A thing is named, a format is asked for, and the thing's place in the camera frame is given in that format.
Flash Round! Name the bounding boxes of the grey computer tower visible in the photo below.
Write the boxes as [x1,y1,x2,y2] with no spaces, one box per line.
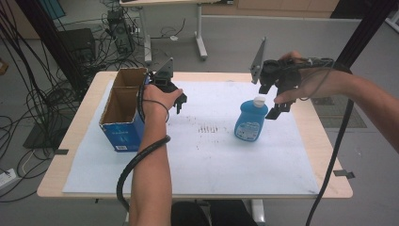
[105,8,135,55]

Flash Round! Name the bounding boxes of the person's legs in black trousers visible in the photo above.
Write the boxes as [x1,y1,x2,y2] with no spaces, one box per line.
[170,199,259,226]

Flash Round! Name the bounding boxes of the grey floor mat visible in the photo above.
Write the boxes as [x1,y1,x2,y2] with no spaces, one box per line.
[310,94,368,129]

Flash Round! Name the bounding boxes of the blue bottle with white cap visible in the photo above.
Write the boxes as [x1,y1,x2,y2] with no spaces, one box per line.
[233,95,270,142]

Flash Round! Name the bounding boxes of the white background desk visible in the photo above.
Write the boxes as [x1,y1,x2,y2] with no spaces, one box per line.
[119,0,235,65]

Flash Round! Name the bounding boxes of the black box on floor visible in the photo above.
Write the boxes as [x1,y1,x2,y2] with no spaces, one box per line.
[57,27,97,65]

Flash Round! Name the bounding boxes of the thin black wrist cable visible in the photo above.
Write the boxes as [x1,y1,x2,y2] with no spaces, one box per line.
[142,99,170,123]
[298,64,334,102]

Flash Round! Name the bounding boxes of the white table mat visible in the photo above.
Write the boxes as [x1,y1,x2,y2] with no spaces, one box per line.
[61,80,321,196]

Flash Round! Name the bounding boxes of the person's left hand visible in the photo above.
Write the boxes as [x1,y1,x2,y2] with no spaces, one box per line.
[142,83,184,122]

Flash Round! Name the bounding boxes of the person's right hand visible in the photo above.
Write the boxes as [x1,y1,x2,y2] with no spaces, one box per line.
[273,50,351,105]

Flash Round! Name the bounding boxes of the blue cardboard box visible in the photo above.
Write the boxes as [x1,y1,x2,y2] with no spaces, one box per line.
[99,67,149,153]

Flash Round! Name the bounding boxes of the black flat floor plate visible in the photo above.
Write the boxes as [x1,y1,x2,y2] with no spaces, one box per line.
[23,121,73,151]

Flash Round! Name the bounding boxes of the white table leg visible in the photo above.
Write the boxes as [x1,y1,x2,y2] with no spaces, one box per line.
[249,199,266,226]

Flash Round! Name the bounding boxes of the tangle of black floor cables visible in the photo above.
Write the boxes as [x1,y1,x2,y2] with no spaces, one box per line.
[0,0,149,203]

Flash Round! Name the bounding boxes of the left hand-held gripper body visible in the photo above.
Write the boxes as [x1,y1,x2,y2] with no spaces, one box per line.
[150,57,181,94]

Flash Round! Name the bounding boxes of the white power strip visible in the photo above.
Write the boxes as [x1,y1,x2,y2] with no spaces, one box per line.
[0,168,17,190]

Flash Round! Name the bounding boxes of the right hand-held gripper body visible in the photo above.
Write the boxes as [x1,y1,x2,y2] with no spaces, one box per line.
[249,36,335,96]

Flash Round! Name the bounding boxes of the black metal post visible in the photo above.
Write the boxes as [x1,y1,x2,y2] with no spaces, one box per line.
[328,0,399,73]
[14,0,89,92]

